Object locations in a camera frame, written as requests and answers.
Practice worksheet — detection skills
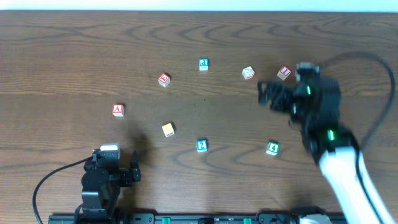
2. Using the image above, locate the blue number 2 block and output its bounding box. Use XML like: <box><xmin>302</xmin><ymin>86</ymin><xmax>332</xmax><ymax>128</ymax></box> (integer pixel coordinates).
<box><xmin>197</xmin><ymin>139</ymin><xmax>208</xmax><ymax>152</ymax></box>

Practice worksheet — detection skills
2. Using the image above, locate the green number 4 block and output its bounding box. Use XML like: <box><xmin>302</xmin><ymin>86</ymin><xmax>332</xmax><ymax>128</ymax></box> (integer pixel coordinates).
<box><xmin>266</xmin><ymin>141</ymin><xmax>280</xmax><ymax>156</ymax></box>

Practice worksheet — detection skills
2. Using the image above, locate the red letter A block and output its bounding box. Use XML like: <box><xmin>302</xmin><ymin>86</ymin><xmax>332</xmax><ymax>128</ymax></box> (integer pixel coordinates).
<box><xmin>112</xmin><ymin>104</ymin><xmax>124</xmax><ymax>117</ymax></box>

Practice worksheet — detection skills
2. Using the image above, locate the blue letter P block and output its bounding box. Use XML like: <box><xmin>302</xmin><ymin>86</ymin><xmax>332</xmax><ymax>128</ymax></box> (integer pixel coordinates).
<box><xmin>199</xmin><ymin>58</ymin><xmax>209</xmax><ymax>71</ymax></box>

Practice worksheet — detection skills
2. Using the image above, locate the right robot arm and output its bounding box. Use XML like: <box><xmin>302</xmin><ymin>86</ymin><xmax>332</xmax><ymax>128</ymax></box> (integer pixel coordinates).
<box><xmin>257</xmin><ymin>78</ymin><xmax>394</xmax><ymax>223</ymax></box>

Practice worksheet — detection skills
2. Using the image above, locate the white block red print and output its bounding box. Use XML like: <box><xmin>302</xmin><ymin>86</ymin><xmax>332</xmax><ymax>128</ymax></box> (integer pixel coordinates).
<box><xmin>242</xmin><ymin>66</ymin><xmax>255</xmax><ymax>80</ymax></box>

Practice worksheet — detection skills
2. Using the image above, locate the red letter E block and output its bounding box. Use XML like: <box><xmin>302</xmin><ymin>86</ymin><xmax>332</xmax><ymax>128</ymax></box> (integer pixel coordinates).
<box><xmin>158</xmin><ymin>73</ymin><xmax>171</xmax><ymax>87</ymax></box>

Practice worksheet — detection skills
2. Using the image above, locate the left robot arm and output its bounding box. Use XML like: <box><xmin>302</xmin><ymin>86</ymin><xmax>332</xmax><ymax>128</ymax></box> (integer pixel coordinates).
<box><xmin>73</xmin><ymin>149</ymin><xmax>141</xmax><ymax>223</ymax></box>

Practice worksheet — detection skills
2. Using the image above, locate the red letter I block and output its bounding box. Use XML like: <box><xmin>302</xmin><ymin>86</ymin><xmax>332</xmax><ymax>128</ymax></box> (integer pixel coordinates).
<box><xmin>277</xmin><ymin>66</ymin><xmax>292</xmax><ymax>80</ymax></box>

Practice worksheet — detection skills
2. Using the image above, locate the yellow wooden block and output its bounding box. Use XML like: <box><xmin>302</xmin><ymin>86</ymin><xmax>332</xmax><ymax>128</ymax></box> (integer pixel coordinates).
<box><xmin>162</xmin><ymin>123</ymin><xmax>175</xmax><ymax>137</ymax></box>

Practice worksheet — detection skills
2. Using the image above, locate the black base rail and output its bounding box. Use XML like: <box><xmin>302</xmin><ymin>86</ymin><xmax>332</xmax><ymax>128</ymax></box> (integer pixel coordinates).
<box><xmin>48</xmin><ymin>206</ymin><xmax>352</xmax><ymax>224</ymax></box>

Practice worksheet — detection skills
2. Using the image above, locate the left black cable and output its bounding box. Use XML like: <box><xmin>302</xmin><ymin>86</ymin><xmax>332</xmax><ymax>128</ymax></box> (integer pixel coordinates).
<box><xmin>32</xmin><ymin>156</ymin><xmax>94</xmax><ymax>224</ymax></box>

